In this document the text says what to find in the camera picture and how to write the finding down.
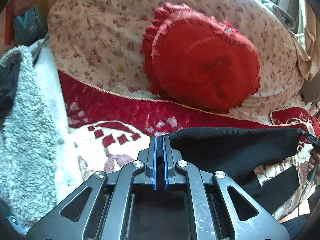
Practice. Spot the black pants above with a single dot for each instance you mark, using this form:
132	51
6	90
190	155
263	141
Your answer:
238	152

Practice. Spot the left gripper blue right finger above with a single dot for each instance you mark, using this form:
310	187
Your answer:
169	166

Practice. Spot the beige curtain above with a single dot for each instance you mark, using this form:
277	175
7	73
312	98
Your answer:
307	41

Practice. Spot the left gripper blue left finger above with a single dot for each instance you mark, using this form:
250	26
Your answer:
151	163

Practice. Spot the grey fleece garment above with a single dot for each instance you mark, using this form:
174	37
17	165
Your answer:
39	166

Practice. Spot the red and cream plush blanket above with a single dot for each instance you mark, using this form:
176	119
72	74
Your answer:
110	129

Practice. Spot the teal bag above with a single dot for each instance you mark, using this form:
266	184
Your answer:
29	27

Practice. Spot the floral cream quilt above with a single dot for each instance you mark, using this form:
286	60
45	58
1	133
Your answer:
99	42

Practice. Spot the red heart-shaped frilly cushion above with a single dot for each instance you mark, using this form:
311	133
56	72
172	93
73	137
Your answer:
195	60

